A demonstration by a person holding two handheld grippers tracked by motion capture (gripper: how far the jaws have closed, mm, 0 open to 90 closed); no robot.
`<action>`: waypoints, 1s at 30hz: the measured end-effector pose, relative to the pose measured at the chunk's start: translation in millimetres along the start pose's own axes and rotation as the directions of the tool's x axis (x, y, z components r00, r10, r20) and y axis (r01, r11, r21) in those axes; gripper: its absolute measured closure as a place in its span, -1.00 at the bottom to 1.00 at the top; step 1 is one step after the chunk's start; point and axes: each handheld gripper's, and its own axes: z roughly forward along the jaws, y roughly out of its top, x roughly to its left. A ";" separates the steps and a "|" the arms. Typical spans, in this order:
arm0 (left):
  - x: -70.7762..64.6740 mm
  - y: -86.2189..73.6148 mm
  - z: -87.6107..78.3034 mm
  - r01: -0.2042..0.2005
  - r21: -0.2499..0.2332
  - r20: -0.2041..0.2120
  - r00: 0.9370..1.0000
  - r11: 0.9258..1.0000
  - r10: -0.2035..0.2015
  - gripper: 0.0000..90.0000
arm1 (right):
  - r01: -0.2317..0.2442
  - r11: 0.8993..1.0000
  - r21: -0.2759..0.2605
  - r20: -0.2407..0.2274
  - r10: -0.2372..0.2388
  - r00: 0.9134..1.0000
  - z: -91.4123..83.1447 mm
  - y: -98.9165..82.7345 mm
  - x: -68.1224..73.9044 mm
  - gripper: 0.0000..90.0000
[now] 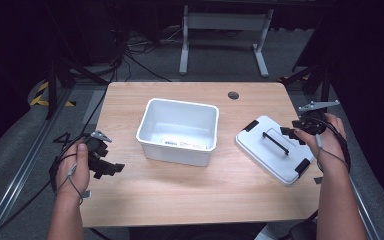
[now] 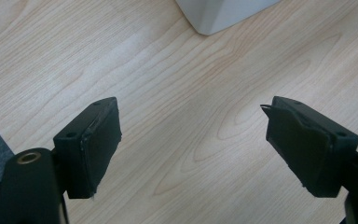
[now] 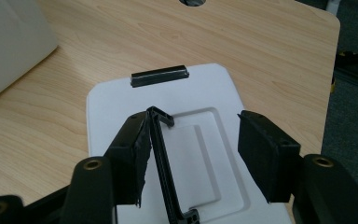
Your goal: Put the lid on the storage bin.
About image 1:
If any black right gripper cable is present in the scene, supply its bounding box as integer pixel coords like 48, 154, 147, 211
313, 116, 352, 174

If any aluminium floor rail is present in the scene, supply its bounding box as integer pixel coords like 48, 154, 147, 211
349, 178, 382, 240
0, 87, 73, 240

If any person's left hand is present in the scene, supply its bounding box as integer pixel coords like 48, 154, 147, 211
55, 139, 91, 198

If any tangle of black floor cables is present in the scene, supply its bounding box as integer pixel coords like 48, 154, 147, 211
111, 23, 194, 83

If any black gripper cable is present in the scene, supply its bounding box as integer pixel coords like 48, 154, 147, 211
313, 116, 352, 174
48, 132, 92, 194

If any grey right gripper cable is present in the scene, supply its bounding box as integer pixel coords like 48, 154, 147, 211
314, 133, 343, 173

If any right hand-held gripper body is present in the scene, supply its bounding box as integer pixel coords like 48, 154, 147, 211
291, 99, 342, 136

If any white plastic storage box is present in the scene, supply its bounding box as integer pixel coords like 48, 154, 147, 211
135, 97, 220, 168

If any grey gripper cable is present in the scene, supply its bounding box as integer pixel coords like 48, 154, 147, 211
55, 162, 85, 205
314, 133, 343, 173

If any white label sticker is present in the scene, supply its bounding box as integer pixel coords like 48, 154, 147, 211
160, 137, 208, 151

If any black tripod stand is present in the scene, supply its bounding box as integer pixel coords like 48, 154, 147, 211
45, 58, 109, 120
278, 63, 333, 103

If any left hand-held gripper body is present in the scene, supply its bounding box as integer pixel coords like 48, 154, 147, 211
84, 130, 113, 165

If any person's right hand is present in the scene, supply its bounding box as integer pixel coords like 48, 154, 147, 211
294, 113, 348, 170

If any grey metal desk frame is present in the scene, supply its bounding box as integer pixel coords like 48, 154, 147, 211
178, 4, 275, 79

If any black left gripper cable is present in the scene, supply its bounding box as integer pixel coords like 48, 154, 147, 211
48, 132, 92, 194

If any white lid with black handle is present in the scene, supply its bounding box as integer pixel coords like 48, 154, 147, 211
235, 115, 315, 186

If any grey left gripper cable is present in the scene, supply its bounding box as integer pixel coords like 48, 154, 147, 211
55, 162, 85, 205

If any yellow black floor tape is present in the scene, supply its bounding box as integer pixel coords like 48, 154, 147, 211
29, 81, 77, 108

